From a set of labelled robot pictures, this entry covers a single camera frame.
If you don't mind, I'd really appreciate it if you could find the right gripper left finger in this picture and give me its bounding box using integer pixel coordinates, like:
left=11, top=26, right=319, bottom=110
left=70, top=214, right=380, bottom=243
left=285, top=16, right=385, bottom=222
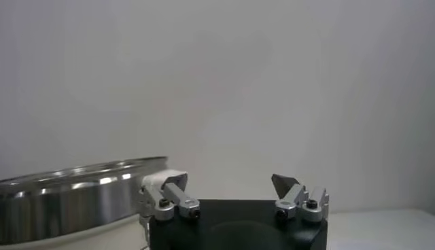
left=138, top=168, right=201, bottom=222

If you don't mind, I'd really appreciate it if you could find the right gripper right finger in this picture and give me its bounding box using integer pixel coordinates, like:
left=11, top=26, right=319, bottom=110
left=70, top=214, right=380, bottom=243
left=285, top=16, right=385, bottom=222
left=271, top=175, right=330, bottom=224

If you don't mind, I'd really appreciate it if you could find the perforated steel steamer basket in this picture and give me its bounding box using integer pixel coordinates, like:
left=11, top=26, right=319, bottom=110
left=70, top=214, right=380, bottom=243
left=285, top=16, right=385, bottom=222
left=0, top=156, right=169, bottom=246

